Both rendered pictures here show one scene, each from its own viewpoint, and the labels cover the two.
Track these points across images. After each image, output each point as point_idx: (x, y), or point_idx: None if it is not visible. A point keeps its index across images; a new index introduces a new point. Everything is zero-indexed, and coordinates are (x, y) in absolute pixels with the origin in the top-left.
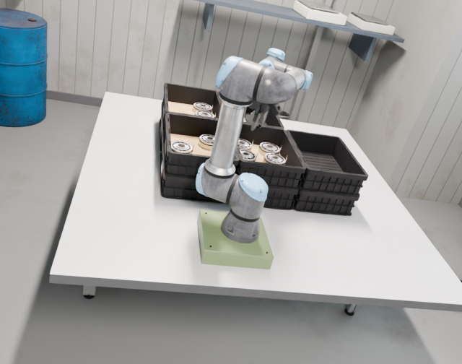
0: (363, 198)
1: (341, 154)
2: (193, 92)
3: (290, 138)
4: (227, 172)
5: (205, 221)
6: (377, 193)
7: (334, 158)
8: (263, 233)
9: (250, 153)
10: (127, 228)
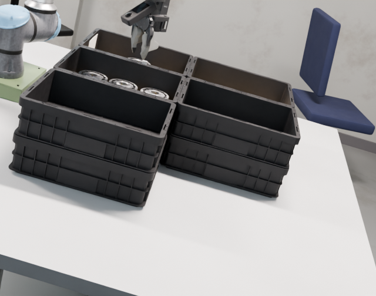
0: (57, 215)
1: (121, 143)
2: (286, 102)
3: (144, 94)
4: (26, 1)
5: (25, 63)
6: (68, 243)
7: (135, 164)
8: None
9: (124, 85)
10: (44, 58)
